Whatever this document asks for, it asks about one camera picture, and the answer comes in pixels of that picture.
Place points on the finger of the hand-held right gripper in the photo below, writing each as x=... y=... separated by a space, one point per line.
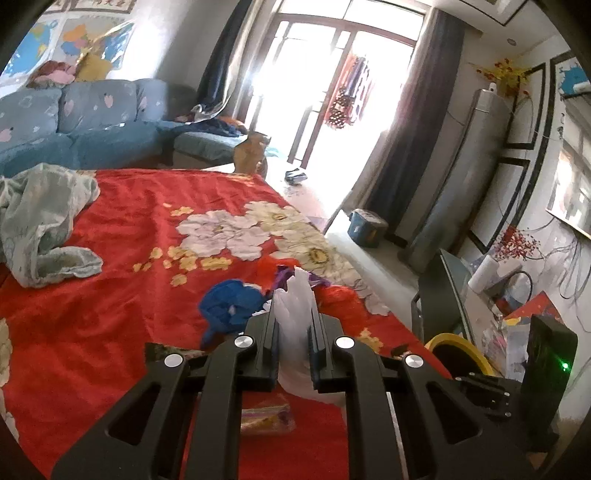
x=485 y=394

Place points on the grey standing air conditioner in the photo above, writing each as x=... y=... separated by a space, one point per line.
x=461 y=175

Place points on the light blue crumpled cloth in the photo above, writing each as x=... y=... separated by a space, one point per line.
x=37 y=207

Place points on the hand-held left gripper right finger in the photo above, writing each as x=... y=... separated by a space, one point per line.
x=313 y=346

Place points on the wooden framed glass door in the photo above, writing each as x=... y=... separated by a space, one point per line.
x=318 y=41

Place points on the purple foil wrapper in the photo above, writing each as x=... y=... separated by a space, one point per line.
x=283 y=277

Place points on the glass top desk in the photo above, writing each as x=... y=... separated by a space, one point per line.
x=443 y=295

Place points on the dark grey curtain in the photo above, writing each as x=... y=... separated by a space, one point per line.
x=415 y=115

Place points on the dark blue curtain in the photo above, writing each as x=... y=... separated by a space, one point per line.
x=221 y=60

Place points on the white plastic bag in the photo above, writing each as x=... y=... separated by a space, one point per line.
x=295 y=314

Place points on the yellow cushion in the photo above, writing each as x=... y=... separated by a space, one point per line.
x=94 y=69

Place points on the hanging patterned clothes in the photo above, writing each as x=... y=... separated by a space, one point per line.
x=348 y=92

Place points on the colourful map poster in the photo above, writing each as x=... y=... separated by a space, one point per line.
x=76 y=34

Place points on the dark snack wrapper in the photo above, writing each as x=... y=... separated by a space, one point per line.
x=154 y=350

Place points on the red artificial flowers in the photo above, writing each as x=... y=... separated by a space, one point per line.
x=515 y=242

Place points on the colourful snack wrapper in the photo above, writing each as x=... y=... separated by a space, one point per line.
x=268 y=417

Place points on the pink clothes pile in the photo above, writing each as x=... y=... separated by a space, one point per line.
x=53 y=74

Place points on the yellow rimmed trash bin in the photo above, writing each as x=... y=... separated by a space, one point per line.
x=445 y=340

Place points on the blue patterned sofa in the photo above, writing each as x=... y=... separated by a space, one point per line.
x=92 y=138

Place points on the red floral blanket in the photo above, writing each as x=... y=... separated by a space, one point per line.
x=115 y=323

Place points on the white paper roll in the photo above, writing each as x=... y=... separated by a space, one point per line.
x=484 y=274

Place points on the brown paper bag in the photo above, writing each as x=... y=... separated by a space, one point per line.
x=249 y=154

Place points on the world map poster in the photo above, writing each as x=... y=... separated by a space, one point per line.
x=32 y=44

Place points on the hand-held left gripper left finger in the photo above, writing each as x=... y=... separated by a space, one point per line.
x=275 y=339

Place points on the blue storage box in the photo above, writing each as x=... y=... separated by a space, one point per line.
x=367 y=228

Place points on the wall television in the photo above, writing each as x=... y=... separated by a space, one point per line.
x=572 y=184

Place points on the yellow artificial flowers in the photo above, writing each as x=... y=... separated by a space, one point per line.
x=505 y=74

